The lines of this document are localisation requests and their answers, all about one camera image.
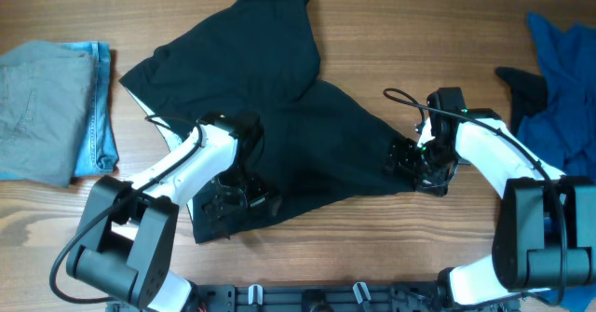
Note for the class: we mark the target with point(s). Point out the folded blue jeans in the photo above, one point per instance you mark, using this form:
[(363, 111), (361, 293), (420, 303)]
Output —
[(98, 154)]

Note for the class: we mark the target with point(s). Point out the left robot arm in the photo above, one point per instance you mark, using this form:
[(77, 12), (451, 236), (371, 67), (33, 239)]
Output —
[(123, 244)]

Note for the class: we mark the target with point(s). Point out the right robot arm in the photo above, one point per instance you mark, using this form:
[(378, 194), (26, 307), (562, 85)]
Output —
[(544, 242)]

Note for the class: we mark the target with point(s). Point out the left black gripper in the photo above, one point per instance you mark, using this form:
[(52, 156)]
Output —
[(225, 205)]

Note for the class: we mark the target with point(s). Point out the folded grey shorts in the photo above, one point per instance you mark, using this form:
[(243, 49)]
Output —
[(45, 96)]

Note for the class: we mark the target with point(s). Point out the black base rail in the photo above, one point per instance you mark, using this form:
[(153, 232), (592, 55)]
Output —
[(417, 296)]

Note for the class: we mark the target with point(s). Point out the black shorts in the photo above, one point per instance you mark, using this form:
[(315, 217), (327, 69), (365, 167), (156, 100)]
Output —
[(259, 57)]

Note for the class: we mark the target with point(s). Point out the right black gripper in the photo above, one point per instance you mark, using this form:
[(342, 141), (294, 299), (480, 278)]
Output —
[(405, 161)]

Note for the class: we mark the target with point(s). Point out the blue garment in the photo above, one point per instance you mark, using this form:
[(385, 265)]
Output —
[(563, 135)]

